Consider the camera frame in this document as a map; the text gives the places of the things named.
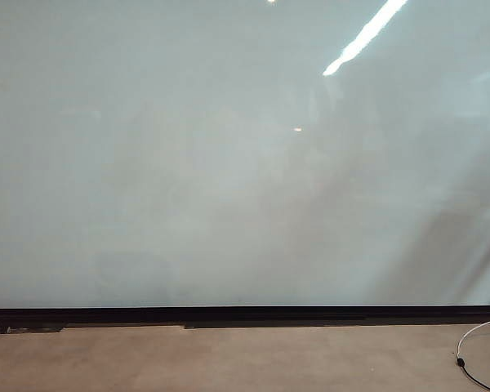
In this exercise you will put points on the glass whiteboard with black frame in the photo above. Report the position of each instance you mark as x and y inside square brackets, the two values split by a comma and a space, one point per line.
[147, 163]

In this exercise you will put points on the short black marker tray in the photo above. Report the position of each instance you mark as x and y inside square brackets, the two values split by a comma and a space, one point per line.
[36, 328]

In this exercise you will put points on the long black marker tray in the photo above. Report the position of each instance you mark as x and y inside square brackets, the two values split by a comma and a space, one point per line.
[269, 325]

